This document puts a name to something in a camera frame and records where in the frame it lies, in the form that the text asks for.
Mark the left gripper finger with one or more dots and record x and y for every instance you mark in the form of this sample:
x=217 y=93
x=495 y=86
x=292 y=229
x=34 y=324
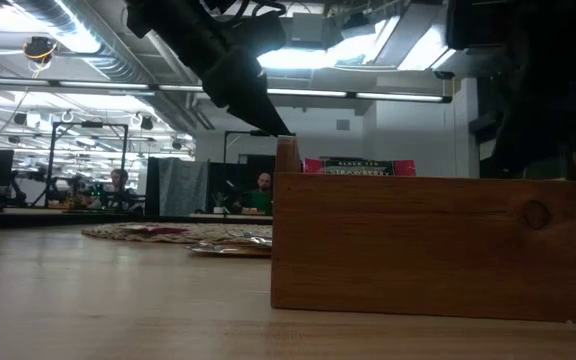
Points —
x=260 y=117

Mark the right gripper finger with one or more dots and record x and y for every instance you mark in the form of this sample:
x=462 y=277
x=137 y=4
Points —
x=528 y=150

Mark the red tea bag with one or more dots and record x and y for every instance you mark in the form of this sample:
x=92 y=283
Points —
x=358 y=167
x=160 y=230

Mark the wooden three-compartment box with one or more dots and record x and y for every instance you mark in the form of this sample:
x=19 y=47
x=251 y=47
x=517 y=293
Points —
x=418 y=250

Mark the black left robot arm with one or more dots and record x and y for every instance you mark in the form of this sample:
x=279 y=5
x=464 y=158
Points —
x=178 y=25

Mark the long ceiling light strip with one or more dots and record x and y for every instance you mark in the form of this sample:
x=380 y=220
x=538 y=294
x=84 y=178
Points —
x=308 y=93

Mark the black partition panel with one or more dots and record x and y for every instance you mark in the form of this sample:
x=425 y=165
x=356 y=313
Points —
x=228 y=180

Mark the grey ceiling unit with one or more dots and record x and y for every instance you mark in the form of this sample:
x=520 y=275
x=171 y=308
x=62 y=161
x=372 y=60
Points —
x=308 y=27

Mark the small potted plant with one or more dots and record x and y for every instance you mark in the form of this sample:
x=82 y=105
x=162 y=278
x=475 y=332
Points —
x=218 y=202

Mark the grey cloth partition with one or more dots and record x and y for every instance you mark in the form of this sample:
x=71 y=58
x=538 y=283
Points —
x=183 y=185

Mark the black gantry frame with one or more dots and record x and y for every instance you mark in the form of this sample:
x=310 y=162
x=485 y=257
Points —
x=238 y=133
x=90 y=124

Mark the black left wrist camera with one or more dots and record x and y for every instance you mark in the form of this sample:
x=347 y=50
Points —
x=260 y=32

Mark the grey wall vent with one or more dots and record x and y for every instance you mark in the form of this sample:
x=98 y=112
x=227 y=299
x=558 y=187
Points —
x=343 y=124

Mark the black security camera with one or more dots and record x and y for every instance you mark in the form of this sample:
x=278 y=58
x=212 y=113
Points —
x=443 y=75

